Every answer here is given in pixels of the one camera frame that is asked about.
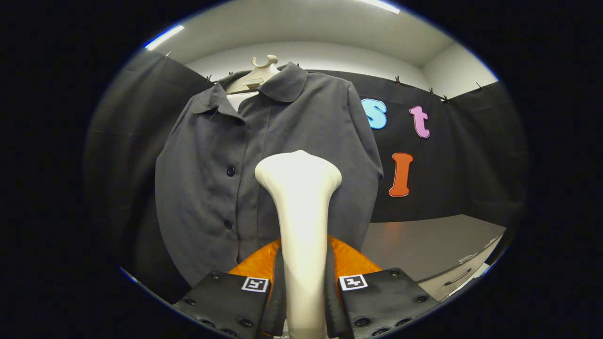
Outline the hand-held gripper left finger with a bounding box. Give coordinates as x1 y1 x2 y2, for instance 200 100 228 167
172 238 287 339

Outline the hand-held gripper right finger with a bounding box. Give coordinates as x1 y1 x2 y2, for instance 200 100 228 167
324 235 440 339

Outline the dark grey button shirt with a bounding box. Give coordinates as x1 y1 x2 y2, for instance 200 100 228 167
155 62 384 288

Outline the white garment steamer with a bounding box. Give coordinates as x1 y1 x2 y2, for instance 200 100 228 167
254 150 343 339

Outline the cream clothes hanger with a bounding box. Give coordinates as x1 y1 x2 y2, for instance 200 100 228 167
225 55 279 111

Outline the grey cabinet with drawers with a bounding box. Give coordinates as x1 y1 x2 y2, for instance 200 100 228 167
360 214 507 302

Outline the row of black clips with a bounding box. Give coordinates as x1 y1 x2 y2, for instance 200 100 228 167
165 49 485 104

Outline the narrow ceiling light strip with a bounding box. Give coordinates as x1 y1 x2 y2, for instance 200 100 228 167
144 24 185 51

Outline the large ceiling light panel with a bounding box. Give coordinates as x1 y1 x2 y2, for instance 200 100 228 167
358 0 401 15

